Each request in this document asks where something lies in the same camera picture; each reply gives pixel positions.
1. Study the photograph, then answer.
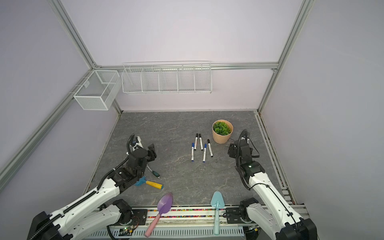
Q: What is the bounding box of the potted green plant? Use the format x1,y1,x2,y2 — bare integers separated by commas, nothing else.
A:
212,120,234,144

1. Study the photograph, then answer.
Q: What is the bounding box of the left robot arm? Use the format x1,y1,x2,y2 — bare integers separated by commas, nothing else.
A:
27,144,157,240

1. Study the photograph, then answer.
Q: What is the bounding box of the green handled ratchet screwdriver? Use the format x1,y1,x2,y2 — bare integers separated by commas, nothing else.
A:
147,165,161,179

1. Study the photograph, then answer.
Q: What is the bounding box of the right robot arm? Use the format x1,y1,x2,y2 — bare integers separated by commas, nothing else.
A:
228,137,318,240

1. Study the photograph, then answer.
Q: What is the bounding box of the light blue garden trowel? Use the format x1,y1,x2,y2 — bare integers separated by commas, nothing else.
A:
211,191,225,236

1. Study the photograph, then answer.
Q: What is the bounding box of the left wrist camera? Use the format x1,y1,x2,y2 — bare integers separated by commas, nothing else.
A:
131,136,143,150

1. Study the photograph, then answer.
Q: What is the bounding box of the purple garden trowel pink handle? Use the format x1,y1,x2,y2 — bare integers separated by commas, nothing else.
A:
144,193,173,238

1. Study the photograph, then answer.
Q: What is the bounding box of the blue garden fork yellow handle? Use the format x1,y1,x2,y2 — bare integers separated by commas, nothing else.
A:
135,176,164,190

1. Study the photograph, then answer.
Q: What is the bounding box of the white mesh box basket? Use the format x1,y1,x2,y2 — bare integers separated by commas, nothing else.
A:
74,70,122,111

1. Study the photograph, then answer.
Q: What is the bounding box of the white wire basket rack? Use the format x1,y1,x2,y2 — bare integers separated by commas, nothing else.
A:
122,61,213,94

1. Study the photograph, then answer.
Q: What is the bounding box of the white marker pen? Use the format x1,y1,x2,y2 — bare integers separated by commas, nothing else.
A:
203,144,207,163
194,134,199,151
198,134,204,151
207,139,214,158
191,143,195,162

